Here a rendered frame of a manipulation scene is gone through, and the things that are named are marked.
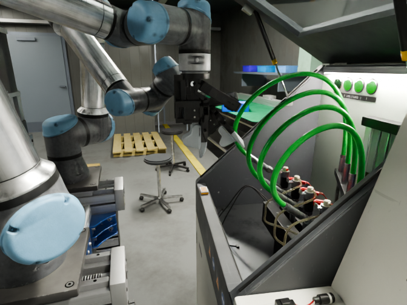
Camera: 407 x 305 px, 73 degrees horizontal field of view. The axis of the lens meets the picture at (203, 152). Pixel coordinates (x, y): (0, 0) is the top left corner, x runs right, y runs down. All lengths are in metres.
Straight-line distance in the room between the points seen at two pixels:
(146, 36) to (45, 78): 6.76
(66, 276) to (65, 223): 0.20
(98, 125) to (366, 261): 0.95
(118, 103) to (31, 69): 6.60
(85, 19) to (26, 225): 0.40
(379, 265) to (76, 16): 0.73
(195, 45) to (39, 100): 6.82
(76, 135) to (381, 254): 0.95
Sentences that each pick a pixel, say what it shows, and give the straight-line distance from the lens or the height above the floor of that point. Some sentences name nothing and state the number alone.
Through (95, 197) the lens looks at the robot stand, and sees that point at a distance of 1.12.
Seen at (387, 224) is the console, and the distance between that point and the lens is 0.61.
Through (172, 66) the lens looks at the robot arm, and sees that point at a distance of 0.85.
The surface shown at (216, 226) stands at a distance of 0.91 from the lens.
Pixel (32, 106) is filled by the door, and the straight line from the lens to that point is 7.43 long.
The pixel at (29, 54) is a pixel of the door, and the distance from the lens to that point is 7.35.
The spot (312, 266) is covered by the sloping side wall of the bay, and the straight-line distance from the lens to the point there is 0.67.
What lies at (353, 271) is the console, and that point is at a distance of 0.67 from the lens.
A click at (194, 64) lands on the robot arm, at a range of 0.65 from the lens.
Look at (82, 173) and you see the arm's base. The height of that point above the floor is 1.06.
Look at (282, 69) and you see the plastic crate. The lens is 3.98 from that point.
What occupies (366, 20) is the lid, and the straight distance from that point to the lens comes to 0.89.
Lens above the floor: 1.44
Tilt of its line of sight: 17 degrees down
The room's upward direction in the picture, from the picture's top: straight up
